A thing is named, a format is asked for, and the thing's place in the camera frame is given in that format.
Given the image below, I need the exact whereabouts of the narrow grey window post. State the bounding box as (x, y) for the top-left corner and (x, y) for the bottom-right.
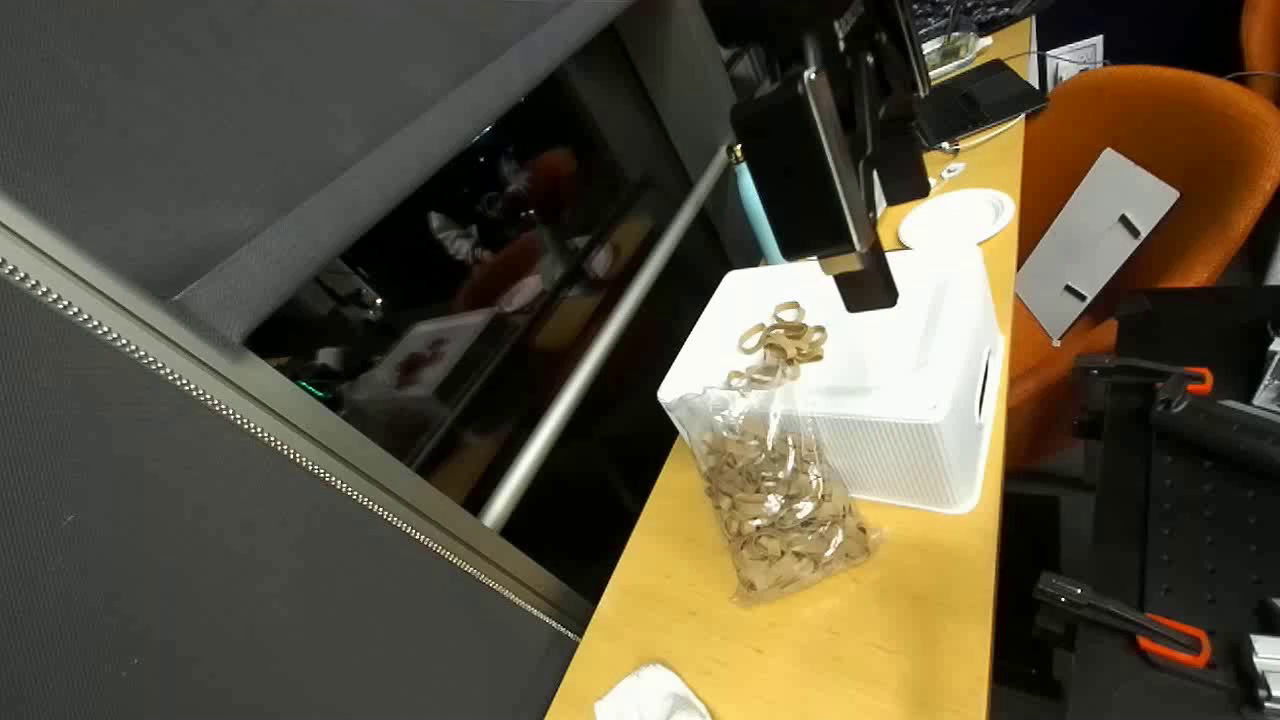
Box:
(0, 191), (596, 641)

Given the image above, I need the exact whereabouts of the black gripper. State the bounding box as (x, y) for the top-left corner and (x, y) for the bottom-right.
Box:
(728, 0), (936, 317)

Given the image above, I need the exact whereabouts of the white printed card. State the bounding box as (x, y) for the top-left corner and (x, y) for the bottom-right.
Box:
(1042, 33), (1113, 95)

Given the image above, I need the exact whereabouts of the black clamp orange handle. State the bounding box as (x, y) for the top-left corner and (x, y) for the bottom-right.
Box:
(1032, 569), (1221, 674)
(1077, 355), (1221, 407)

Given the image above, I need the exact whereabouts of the orange chair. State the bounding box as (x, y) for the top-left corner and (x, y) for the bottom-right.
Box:
(1003, 61), (1280, 472)
(1235, 0), (1280, 103)

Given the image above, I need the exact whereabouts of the white paper plate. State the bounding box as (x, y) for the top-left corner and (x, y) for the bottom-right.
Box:
(897, 185), (1020, 254)

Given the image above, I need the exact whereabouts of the grey metal plate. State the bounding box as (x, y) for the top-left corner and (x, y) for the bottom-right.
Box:
(1013, 143), (1186, 346)

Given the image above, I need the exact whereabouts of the clear plastic bottle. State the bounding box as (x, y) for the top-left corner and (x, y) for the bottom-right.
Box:
(916, 26), (996, 80)

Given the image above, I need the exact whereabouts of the black perforated board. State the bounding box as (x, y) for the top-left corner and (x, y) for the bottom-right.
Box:
(1063, 285), (1280, 720)

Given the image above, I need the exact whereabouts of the white plastic storage box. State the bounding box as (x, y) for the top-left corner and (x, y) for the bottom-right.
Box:
(652, 242), (1003, 517)

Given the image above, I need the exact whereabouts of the black keyboard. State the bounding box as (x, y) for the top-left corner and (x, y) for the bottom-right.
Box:
(903, 0), (1058, 39)

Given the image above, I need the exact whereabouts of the black laptop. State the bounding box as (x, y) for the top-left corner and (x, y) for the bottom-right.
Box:
(911, 57), (1051, 150)

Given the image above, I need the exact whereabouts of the silver metal handrail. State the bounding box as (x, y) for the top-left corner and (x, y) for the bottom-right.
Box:
(476, 139), (737, 537)

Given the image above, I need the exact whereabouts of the clear bag of rubber bands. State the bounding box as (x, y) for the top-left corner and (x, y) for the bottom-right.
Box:
(672, 374), (885, 608)

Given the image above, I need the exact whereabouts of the white crumpled cloth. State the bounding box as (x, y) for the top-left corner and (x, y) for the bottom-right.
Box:
(594, 659), (717, 720)

